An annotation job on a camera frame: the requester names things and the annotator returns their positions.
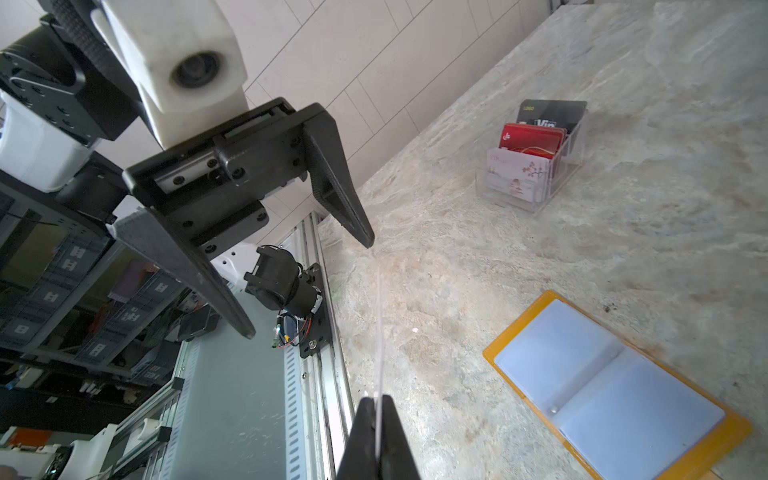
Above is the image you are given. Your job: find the red card in stand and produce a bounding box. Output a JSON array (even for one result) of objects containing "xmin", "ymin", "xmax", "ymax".
[{"xmin": 499, "ymin": 123, "xmax": 567, "ymax": 159}]

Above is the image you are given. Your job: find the left green circuit board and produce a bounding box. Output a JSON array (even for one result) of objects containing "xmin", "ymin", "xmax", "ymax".
[{"xmin": 272, "ymin": 310, "xmax": 312, "ymax": 348}]

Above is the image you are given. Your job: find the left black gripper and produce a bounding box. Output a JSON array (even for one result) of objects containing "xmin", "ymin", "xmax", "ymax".
[{"xmin": 110, "ymin": 98, "xmax": 375, "ymax": 339}]

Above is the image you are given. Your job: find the white VIP card in stand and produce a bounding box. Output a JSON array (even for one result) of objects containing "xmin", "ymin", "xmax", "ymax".
[{"xmin": 485, "ymin": 148, "xmax": 550, "ymax": 203}]

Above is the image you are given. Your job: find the yellow leather card holder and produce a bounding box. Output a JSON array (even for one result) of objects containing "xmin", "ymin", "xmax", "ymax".
[{"xmin": 483, "ymin": 290, "xmax": 752, "ymax": 479}]

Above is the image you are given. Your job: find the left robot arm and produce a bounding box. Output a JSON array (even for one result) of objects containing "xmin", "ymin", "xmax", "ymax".
[{"xmin": 1, "ymin": 1, "xmax": 375, "ymax": 338}]

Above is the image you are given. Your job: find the black VIP card in stand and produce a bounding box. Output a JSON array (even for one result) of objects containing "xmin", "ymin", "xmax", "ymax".
[{"xmin": 516, "ymin": 99, "xmax": 588, "ymax": 133}]

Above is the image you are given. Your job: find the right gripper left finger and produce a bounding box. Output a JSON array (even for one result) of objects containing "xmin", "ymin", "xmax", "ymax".
[{"xmin": 336, "ymin": 397, "xmax": 378, "ymax": 480}]

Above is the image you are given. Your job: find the clear acrylic card stand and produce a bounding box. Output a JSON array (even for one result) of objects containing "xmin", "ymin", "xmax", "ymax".
[{"xmin": 475, "ymin": 99, "xmax": 589, "ymax": 214}]

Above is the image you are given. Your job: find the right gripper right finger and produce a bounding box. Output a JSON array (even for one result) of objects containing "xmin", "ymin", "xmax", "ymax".
[{"xmin": 379, "ymin": 395, "xmax": 421, "ymax": 480}]

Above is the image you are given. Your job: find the aluminium mounting rail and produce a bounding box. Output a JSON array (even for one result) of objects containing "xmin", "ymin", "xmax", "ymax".
[{"xmin": 107, "ymin": 212, "xmax": 356, "ymax": 480}]

